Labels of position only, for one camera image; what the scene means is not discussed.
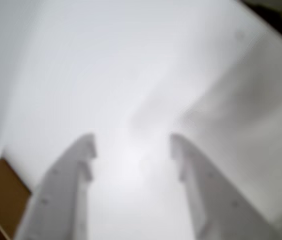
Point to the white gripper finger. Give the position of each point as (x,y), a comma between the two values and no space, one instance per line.
(213,200)
(61,190)

